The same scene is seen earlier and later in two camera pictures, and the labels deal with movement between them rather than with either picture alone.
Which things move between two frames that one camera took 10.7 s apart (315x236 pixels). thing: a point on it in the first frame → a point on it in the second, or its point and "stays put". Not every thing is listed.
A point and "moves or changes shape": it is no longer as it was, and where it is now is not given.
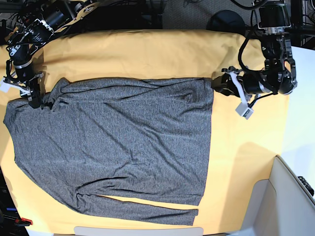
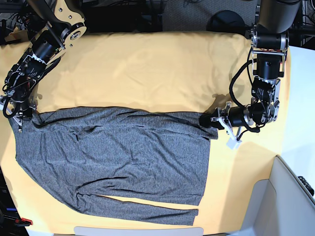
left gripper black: (33, 77) → (24, 104)
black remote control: (306, 185) stays put
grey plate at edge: (89, 231) stays put
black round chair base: (226, 20) stays put
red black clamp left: (23, 221) stays put
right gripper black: (252, 81) → (236, 115)
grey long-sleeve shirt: (141, 138) moves or changes shape
